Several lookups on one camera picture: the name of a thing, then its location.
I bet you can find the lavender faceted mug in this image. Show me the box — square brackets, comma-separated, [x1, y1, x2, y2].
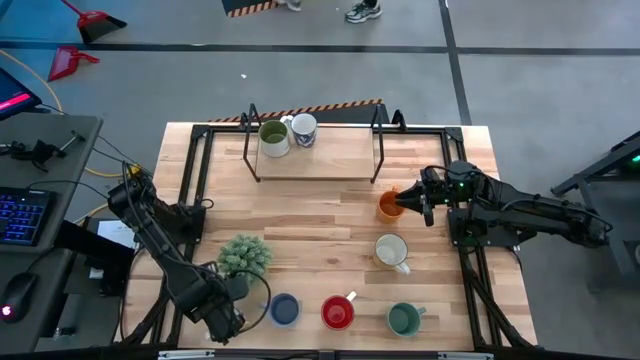
[263, 292, 303, 329]

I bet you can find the green faceted mug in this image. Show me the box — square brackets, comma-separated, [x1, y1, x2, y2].
[385, 301, 428, 338]

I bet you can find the black backlit keyboard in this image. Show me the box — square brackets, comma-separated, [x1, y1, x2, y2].
[0, 187, 54, 247]

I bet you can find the red hand broom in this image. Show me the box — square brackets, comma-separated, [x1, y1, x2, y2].
[59, 0, 129, 44]

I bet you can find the white mug with black lettering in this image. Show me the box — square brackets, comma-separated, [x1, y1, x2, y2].
[257, 118, 295, 159]

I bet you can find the artificial succulent in patterned pot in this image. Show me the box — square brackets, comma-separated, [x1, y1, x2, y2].
[217, 233, 275, 286]

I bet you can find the black equipment box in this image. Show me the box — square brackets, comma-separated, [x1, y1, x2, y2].
[52, 219, 136, 297]

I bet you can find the dark grey equipment stand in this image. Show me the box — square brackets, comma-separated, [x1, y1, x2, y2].
[549, 130, 640, 291]

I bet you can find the computer monitor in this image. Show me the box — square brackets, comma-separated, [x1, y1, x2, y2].
[0, 67, 44, 122]

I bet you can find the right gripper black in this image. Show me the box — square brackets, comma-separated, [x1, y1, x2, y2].
[394, 167, 454, 227]

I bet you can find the white paper sheet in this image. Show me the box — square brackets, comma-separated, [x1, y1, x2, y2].
[97, 219, 137, 250]

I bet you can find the black hand tool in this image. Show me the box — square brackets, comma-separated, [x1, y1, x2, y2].
[0, 130, 86, 174]

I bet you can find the black computer mouse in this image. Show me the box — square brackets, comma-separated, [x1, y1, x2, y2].
[0, 272, 40, 324]

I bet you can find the white mug blue floral print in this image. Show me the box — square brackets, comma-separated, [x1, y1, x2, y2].
[290, 113, 319, 149]

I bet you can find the wooden shelf riser black frame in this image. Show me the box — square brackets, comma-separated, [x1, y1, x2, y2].
[242, 103, 386, 185]

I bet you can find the black mat with hazard stripe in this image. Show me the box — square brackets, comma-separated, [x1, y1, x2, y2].
[207, 98, 389, 125]
[221, 0, 289, 19]

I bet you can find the red dustpan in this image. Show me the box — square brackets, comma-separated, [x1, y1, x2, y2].
[47, 46, 101, 83]

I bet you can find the black aluminium table frame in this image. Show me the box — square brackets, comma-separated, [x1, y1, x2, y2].
[115, 122, 539, 360]

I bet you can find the yellow cable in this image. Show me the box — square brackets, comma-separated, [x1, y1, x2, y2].
[0, 48, 146, 225]

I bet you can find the silver metal bracket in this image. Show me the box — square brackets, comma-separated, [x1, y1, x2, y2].
[157, 349, 216, 360]
[437, 351, 495, 360]

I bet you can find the grey desk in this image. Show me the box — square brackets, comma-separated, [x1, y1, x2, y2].
[0, 112, 105, 354]

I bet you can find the orange mug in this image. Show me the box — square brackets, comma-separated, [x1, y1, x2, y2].
[375, 185, 407, 225]

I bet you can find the red and white mug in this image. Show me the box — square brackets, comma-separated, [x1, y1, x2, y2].
[320, 290, 358, 332]

